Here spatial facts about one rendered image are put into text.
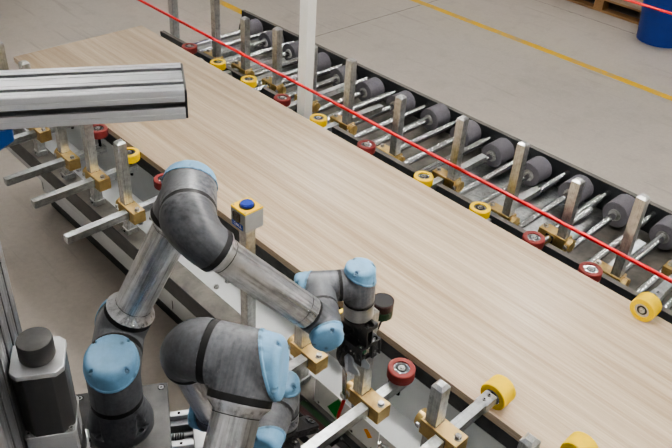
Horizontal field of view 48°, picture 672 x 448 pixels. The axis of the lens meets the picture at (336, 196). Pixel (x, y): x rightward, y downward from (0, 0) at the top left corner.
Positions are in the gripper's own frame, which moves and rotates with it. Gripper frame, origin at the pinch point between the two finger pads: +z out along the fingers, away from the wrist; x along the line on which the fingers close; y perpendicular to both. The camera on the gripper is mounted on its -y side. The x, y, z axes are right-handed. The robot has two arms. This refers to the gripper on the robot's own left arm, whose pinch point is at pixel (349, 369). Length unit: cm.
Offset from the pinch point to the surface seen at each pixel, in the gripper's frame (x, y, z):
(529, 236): 102, -12, 11
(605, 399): 55, 46, 14
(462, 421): 14.2, 27.3, 7.1
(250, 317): 7, -52, 21
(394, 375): 16.2, 2.1, 11.5
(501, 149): 154, -62, 15
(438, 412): 6.7, 24.8, 0.4
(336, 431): -6.6, 2.9, 16.2
